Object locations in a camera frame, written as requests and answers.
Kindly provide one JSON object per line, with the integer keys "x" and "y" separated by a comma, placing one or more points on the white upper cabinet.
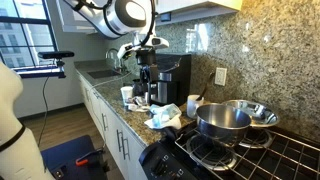
{"x": 200, "y": 8}

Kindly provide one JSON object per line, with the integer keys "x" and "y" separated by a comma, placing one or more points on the black stereo camera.
{"x": 55, "y": 54}

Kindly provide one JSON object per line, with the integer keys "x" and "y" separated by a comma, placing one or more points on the dark utensil in mug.
{"x": 205, "y": 86}

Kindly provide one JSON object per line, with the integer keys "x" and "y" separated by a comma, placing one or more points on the black coffee machine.
{"x": 181, "y": 76}

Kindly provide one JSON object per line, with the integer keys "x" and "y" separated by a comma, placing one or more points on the white lower cabinets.
{"x": 110, "y": 140}

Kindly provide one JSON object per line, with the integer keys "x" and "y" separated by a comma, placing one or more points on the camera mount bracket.
{"x": 60, "y": 63}

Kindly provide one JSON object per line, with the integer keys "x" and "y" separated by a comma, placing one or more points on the black gas stove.
{"x": 266, "y": 160}

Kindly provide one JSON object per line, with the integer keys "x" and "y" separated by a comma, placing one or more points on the stainless steel pot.
{"x": 221, "y": 123}

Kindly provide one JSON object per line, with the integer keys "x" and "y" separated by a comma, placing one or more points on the brown and white crumpled cloth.
{"x": 138, "y": 104}

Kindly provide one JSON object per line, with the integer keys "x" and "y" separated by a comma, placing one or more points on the stainless steel bowl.
{"x": 260, "y": 115}

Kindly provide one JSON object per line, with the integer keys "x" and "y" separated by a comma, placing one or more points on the black white patterned cup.
{"x": 137, "y": 87}

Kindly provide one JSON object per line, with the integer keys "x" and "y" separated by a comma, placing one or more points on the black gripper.
{"x": 146, "y": 56}

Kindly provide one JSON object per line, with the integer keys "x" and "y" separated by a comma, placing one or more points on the white and blue towel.
{"x": 165, "y": 116}

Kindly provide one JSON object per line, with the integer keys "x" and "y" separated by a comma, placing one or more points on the dark blue robot cart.
{"x": 70, "y": 156}

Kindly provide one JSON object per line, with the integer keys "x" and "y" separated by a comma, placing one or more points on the window with dark frame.
{"x": 30, "y": 33}

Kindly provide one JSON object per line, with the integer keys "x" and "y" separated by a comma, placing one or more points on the black under-cabinet box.
{"x": 165, "y": 17}

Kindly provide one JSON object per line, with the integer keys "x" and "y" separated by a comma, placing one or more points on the white paper cup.
{"x": 126, "y": 93}

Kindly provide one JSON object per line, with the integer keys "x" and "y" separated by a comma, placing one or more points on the kitchen sink basin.
{"x": 103, "y": 74}

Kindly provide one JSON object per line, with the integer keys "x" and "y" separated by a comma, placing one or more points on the white wall outlet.
{"x": 220, "y": 76}

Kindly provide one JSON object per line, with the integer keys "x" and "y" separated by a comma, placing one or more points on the white ceramic mug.
{"x": 192, "y": 106}

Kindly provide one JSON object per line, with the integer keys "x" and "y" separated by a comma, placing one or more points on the chrome sink faucet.
{"x": 115, "y": 58}

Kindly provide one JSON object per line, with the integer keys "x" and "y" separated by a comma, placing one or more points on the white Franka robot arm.
{"x": 125, "y": 16}

